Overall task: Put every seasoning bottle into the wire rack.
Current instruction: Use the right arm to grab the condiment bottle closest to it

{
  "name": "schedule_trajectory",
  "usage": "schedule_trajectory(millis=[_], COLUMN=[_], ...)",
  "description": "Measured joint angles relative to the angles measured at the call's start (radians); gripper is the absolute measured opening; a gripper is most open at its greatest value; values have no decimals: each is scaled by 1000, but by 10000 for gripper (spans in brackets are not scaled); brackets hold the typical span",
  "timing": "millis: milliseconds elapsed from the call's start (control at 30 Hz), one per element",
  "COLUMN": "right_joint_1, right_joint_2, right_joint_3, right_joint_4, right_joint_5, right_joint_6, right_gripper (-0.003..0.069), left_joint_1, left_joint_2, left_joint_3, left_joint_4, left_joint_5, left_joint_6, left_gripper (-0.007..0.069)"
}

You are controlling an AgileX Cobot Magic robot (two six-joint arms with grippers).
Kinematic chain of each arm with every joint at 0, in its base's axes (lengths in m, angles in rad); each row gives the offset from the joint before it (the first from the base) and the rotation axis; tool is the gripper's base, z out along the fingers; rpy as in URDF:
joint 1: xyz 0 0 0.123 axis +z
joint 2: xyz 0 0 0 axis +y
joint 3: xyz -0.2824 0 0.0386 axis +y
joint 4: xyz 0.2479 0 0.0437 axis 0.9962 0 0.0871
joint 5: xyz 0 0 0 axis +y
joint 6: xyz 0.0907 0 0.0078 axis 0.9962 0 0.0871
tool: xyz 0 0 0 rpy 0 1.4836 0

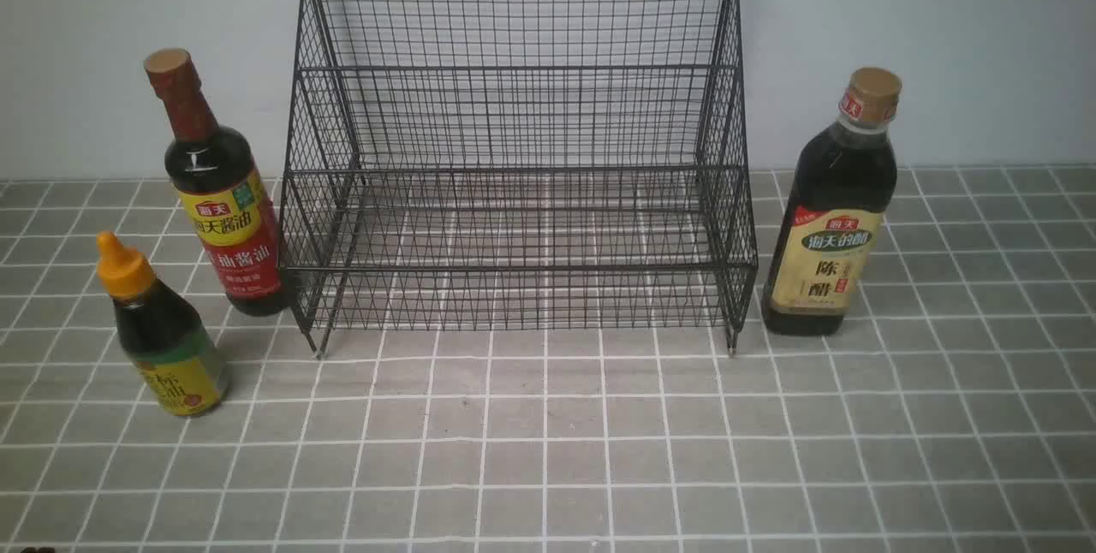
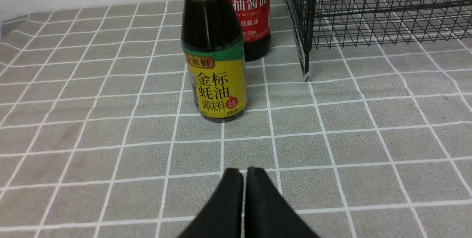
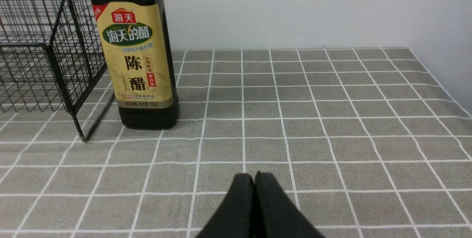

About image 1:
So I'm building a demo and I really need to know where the vinegar bottle beige label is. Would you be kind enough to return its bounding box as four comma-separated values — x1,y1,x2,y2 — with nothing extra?
760,67,902,337

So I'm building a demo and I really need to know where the soy sauce bottle red label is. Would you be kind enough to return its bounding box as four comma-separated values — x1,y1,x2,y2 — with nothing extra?
142,47,290,318

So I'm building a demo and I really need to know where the small bottle orange cap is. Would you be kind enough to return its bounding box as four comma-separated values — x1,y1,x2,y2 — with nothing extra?
95,232,229,417

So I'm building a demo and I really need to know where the black wire mesh rack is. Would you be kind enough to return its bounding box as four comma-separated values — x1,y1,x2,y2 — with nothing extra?
279,0,760,357

